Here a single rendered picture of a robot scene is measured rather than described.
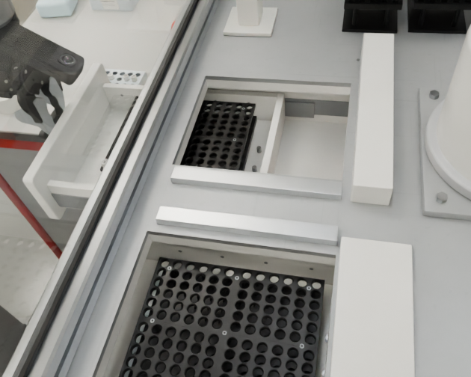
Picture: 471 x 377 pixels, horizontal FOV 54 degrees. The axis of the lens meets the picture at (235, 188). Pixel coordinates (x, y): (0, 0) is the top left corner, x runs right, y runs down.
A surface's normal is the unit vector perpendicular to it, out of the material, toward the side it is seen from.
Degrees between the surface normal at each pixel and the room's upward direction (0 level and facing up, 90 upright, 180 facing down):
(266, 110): 90
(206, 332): 0
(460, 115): 90
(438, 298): 0
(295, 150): 0
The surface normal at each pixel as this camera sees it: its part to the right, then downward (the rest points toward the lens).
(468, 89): -0.98, 0.21
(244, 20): -0.20, 0.79
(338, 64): -0.11, -0.61
